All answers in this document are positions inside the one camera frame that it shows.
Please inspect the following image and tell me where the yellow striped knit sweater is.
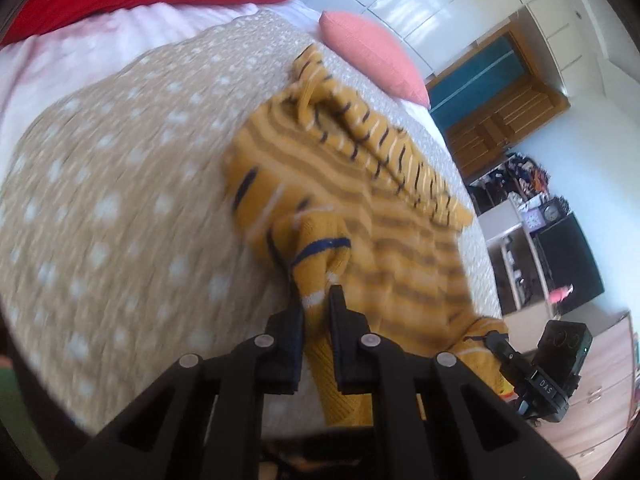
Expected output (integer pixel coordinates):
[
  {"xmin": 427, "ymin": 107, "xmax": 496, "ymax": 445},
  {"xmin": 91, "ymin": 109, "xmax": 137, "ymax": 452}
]
[{"xmin": 224, "ymin": 45, "xmax": 511, "ymax": 426}]

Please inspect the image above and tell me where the pile of clothes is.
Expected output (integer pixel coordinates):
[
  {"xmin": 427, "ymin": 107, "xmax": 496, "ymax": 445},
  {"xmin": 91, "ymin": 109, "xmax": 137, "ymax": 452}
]
[{"xmin": 466, "ymin": 153, "xmax": 550, "ymax": 214}]

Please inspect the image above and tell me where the wooden drawer chest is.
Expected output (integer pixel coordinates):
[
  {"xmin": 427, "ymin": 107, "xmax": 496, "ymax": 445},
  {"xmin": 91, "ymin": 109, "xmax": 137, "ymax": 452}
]
[{"xmin": 537, "ymin": 314, "xmax": 634, "ymax": 479}]

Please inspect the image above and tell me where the pink water bottle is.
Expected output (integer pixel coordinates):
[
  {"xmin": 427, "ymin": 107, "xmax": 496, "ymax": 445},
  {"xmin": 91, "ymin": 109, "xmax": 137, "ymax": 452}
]
[{"xmin": 548, "ymin": 285, "xmax": 574, "ymax": 304}]

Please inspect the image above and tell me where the black television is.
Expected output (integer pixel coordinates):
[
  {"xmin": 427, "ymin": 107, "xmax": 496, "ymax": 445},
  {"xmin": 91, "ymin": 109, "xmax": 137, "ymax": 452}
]
[{"xmin": 533, "ymin": 214, "xmax": 604, "ymax": 315}]

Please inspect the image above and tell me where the white shelf unit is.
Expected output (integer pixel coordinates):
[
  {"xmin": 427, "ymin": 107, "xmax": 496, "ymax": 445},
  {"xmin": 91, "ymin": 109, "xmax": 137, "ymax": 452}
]
[{"xmin": 476, "ymin": 199, "xmax": 557, "ymax": 361}]

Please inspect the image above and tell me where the purple alarm clock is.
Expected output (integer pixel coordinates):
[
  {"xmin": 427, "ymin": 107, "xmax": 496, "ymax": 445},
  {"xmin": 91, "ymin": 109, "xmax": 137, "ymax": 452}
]
[{"xmin": 521, "ymin": 208, "xmax": 547, "ymax": 233}]

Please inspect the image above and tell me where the dark mantel clock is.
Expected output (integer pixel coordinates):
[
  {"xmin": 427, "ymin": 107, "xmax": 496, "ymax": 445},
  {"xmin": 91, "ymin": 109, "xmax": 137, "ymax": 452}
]
[{"xmin": 540, "ymin": 196, "xmax": 570, "ymax": 223}]

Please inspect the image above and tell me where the beige dotted quilted bedspread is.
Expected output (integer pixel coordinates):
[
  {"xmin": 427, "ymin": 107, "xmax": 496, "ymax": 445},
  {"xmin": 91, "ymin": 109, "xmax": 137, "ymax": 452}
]
[{"xmin": 0, "ymin": 8, "xmax": 504, "ymax": 436}]

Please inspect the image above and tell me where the wooden door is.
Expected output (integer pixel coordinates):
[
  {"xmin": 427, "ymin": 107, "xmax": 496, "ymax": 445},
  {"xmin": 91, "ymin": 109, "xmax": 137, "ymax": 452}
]
[{"xmin": 445, "ymin": 76, "xmax": 570, "ymax": 182}]

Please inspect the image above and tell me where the teal door curtain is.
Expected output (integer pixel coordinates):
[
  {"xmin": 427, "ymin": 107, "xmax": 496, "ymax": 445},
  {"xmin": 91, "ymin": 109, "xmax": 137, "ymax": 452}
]
[{"xmin": 428, "ymin": 35, "xmax": 528, "ymax": 130}]

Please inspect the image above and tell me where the pink knit pillow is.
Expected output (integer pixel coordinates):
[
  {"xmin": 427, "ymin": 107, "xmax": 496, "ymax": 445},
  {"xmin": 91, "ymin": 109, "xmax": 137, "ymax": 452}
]
[{"xmin": 319, "ymin": 11, "xmax": 430, "ymax": 107}]

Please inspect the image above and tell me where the white glossy wardrobe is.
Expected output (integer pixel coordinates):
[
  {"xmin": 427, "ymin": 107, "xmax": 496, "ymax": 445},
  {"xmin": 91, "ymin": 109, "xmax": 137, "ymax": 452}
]
[{"xmin": 303, "ymin": 0, "xmax": 603, "ymax": 98}]

